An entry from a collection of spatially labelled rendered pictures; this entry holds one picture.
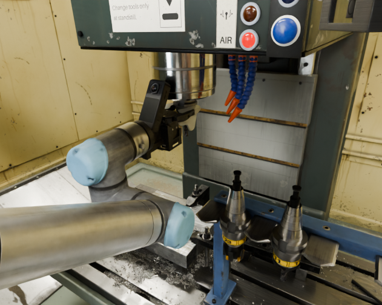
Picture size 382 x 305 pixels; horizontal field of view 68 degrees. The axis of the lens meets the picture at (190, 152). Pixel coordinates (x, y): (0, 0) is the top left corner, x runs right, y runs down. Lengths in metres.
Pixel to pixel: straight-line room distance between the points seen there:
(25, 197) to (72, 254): 1.30
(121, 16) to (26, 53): 1.09
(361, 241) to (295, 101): 0.60
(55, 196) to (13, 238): 1.33
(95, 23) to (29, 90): 1.05
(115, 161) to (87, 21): 0.27
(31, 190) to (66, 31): 0.85
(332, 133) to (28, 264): 1.01
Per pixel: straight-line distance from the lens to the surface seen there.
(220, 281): 0.81
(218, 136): 1.24
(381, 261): 0.60
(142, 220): 0.42
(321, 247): 0.58
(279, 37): 0.40
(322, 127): 1.13
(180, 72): 0.65
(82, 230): 0.35
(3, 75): 1.56
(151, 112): 0.62
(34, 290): 1.37
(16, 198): 1.63
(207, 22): 0.45
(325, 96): 1.10
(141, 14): 0.52
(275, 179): 1.22
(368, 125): 1.49
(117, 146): 0.53
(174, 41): 0.48
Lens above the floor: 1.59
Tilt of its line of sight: 25 degrees down
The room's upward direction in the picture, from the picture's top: 2 degrees counter-clockwise
